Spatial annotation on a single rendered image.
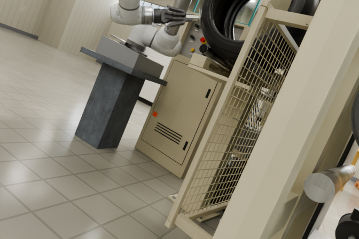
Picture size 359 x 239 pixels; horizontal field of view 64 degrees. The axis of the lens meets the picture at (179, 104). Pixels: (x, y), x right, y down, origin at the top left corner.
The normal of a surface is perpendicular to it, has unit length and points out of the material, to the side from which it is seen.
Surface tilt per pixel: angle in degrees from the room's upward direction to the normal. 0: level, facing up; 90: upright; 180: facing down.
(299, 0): 88
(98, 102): 90
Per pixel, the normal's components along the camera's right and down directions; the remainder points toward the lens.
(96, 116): -0.42, -0.10
